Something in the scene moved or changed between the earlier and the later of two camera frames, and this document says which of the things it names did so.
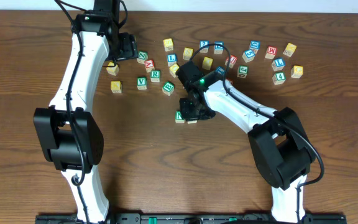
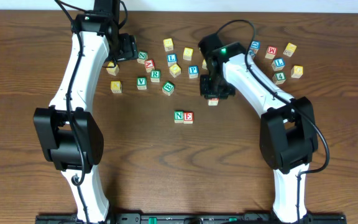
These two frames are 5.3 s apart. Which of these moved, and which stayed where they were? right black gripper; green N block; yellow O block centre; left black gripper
Moved: right black gripper
Stayed: left black gripper; green N block; yellow O block centre
